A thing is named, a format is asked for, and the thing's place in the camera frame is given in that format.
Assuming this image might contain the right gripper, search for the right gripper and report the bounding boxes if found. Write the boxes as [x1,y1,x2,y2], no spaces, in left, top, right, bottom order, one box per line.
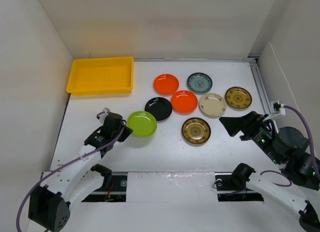
[219,109,282,163]

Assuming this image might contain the green plate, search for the green plate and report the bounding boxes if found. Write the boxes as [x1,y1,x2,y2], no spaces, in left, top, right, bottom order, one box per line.
[126,111,157,137]

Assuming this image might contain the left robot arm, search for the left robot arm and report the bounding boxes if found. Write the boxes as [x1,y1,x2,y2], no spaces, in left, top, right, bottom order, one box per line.
[28,125,132,231]

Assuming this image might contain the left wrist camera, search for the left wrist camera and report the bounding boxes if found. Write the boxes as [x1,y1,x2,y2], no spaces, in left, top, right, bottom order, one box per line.
[96,108,123,138]

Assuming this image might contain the cream floral plate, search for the cream floral plate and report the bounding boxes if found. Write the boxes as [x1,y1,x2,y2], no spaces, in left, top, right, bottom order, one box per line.
[199,93,227,117]

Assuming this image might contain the yellow brown plate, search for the yellow brown plate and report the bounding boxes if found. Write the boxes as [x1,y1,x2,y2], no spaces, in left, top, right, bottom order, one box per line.
[224,87,253,110]
[181,117,212,145]

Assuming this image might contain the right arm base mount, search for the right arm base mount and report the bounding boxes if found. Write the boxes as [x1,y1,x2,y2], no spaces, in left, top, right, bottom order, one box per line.
[212,172,264,202]

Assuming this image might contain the yellow plastic bin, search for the yellow plastic bin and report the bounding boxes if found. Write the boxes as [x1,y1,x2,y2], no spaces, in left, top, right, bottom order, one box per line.
[66,57,134,96]

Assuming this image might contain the black plate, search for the black plate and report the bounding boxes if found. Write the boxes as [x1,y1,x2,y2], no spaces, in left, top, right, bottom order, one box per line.
[144,97,173,122]

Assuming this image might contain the yellow brown plate front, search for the yellow brown plate front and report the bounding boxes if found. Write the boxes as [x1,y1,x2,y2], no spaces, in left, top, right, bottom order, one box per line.
[181,117,212,145]

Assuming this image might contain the aluminium rail right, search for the aluminium rail right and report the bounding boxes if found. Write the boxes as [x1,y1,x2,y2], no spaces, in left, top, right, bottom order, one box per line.
[247,57,273,115]

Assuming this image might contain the blue patterned plate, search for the blue patterned plate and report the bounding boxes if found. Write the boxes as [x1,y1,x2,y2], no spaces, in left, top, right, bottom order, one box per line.
[187,73,213,94]

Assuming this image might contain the orange plate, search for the orange plate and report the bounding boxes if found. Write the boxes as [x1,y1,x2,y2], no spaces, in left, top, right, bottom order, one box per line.
[170,90,198,114]
[153,74,180,95]

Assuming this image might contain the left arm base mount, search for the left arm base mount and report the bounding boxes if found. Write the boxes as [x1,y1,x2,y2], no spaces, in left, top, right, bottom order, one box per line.
[83,172,128,202]

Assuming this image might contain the yellow brown plate right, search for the yellow brown plate right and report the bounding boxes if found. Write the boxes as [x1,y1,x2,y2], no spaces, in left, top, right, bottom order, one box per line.
[224,87,253,110]

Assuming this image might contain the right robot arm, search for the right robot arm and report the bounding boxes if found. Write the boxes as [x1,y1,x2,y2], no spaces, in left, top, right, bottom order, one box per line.
[219,111,320,231]

